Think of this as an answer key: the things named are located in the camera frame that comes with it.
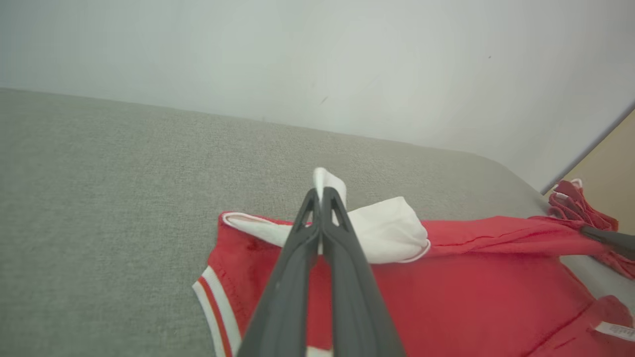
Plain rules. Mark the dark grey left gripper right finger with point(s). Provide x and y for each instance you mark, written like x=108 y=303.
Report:
x=357 y=307

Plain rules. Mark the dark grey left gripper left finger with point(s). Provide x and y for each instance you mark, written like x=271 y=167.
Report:
x=283 y=307

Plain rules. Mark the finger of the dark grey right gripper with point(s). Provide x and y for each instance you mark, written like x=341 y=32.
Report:
x=615 y=240

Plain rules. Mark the red shorts with white stripe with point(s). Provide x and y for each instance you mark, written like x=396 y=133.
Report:
x=575 y=203

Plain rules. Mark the red and white jersey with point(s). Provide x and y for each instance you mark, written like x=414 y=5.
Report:
x=471 y=297

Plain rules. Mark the grey fabric sofa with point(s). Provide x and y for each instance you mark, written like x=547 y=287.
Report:
x=124 y=198

